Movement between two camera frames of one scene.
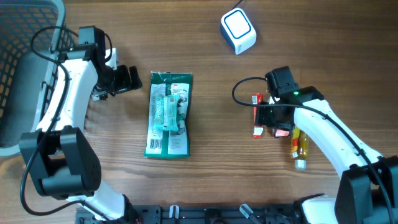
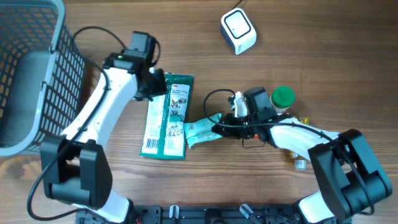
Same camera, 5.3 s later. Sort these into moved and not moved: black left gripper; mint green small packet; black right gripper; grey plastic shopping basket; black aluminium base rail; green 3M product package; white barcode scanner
Moved: black right gripper; mint green small packet; black left gripper
Not moved: white barcode scanner; green 3M product package; black aluminium base rail; grey plastic shopping basket
